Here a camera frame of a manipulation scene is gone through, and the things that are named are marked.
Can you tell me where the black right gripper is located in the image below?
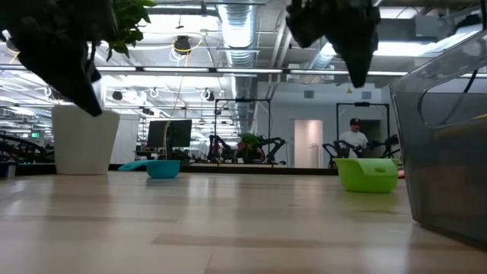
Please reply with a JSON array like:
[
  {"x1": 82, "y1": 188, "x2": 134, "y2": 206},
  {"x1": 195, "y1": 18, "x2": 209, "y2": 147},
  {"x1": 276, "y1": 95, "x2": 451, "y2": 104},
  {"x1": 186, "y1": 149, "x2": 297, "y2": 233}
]
[{"x1": 325, "y1": 0, "x2": 381, "y2": 89}]

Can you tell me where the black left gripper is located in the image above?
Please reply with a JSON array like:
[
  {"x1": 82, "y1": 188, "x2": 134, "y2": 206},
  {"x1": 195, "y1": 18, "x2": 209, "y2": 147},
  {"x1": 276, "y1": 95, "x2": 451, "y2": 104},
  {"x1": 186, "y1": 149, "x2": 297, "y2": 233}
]
[{"x1": 0, "y1": 0, "x2": 117, "y2": 117}]

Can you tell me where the green measuring cup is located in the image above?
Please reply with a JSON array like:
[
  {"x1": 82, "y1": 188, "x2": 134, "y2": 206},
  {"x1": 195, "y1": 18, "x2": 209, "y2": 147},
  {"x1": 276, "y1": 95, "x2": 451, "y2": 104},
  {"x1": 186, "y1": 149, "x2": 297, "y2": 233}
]
[{"x1": 332, "y1": 158, "x2": 400, "y2": 194}]

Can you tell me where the light blue measuring cup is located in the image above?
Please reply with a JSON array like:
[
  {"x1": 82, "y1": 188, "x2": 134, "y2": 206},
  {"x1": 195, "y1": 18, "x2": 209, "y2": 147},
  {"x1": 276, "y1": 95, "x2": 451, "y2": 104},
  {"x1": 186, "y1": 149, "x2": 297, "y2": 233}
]
[{"x1": 116, "y1": 159, "x2": 182, "y2": 180}]

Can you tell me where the black tray with measuring cups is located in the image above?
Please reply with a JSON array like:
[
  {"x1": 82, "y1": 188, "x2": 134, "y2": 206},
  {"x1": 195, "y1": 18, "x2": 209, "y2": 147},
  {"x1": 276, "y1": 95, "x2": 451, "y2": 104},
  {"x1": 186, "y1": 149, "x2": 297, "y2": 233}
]
[{"x1": 389, "y1": 28, "x2": 487, "y2": 248}]

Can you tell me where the white plant pot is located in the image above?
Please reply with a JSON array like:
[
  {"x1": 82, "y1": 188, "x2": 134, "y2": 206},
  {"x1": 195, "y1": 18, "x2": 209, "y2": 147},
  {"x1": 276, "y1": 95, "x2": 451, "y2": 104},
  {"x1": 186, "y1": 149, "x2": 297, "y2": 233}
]
[{"x1": 51, "y1": 104, "x2": 121, "y2": 176}]

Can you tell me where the person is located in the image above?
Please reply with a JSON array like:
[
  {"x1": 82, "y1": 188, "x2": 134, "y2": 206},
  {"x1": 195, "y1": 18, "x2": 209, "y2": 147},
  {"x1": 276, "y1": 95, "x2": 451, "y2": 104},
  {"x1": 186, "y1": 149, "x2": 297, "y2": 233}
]
[{"x1": 337, "y1": 117, "x2": 370, "y2": 159}]

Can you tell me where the green potted plant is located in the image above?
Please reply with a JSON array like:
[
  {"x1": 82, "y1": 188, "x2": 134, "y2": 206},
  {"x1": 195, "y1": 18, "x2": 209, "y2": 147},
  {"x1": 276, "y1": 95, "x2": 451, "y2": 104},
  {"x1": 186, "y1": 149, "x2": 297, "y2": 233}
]
[{"x1": 105, "y1": 0, "x2": 158, "y2": 62}]

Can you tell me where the white door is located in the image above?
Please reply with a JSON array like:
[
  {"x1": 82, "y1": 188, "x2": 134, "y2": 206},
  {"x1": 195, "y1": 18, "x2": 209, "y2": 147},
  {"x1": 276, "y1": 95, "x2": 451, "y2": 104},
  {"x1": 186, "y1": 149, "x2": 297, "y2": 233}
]
[{"x1": 293, "y1": 119, "x2": 325, "y2": 169}]

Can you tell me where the black computer monitor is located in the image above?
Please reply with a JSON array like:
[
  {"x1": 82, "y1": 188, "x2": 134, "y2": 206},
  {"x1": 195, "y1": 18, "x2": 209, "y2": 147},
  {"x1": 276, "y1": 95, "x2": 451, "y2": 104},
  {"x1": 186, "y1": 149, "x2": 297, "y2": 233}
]
[{"x1": 146, "y1": 119, "x2": 193, "y2": 150}]

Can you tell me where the small background plant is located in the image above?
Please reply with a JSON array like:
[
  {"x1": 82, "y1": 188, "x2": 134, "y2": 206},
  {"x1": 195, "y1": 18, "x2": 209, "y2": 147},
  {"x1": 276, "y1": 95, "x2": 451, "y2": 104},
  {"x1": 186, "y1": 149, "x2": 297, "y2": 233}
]
[{"x1": 236, "y1": 132, "x2": 264, "y2": 164}]

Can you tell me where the black background rig frame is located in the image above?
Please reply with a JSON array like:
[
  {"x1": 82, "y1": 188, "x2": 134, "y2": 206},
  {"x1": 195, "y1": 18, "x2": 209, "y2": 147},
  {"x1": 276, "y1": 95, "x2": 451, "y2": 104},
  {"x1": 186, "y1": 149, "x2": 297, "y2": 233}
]
[
  {"x1": 213, "y1": 97, "x2": 272, "y2": 165},
  {"x1": 335, "y1": 101, "x2": 391, "y2": 168}
]

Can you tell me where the silver ventilation duct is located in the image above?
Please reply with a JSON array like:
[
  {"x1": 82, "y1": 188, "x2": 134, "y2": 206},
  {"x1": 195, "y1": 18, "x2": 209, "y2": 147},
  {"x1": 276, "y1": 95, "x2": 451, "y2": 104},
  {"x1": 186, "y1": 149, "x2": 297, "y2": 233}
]
[{"x1": 215, "y1": 2, "x2": 263, "y2": 126}]

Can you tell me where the black ceiling cable reel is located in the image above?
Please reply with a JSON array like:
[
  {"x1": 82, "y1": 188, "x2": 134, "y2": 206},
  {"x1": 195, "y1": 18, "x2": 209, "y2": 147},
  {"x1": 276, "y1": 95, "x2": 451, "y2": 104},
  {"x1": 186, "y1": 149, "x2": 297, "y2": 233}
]
[{"x1": 173, "y1": 34, "x2": 193, "y2": 56}]

